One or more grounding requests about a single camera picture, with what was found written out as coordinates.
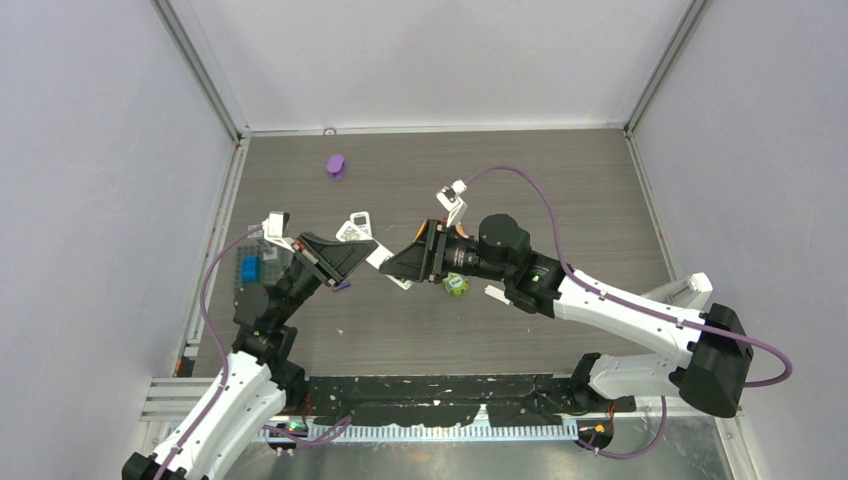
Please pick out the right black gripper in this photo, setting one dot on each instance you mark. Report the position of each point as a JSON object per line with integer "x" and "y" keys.
{"x": 424, "y": 260}

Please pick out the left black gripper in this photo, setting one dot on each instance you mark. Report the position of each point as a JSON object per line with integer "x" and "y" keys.
{"x": 330, "y": 260}

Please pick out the white remote control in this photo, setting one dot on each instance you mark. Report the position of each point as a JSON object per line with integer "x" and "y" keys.
{"x": 362, "y": 221}
{"x": 348, "y": 232}

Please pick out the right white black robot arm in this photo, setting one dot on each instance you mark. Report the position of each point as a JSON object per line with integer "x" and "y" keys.
{"x": 697, "y": 356}

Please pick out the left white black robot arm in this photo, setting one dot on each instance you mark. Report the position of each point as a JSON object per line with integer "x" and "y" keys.
{"x": 257, "y": 380}

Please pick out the yellow triangular toy block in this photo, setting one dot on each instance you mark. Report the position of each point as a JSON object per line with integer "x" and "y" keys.
{"x": 420, "y": 231}

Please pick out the green monster toy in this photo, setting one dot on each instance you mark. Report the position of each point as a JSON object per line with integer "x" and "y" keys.
{"x": 456, "y": 284}

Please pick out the grey lego baseplate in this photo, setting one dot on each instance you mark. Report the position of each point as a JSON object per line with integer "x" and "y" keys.
{"x": 275, "y": 261}

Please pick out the small grey sticker tile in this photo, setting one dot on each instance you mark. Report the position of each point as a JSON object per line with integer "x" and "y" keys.
{"x": 255, "y": 231}

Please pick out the blue lego brick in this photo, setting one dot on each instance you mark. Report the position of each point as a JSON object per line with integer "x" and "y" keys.
{"x": 250, "y": 269}

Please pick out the purple plastic cap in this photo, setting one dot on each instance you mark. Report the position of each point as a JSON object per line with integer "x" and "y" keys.
{"x": 336, "y": 166}

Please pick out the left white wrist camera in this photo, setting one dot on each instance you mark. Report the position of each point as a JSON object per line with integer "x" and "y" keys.
{"x": 275, "y": 230}

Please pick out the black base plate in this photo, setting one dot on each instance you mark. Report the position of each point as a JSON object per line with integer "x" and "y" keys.
{"x": 446, "y": 401}

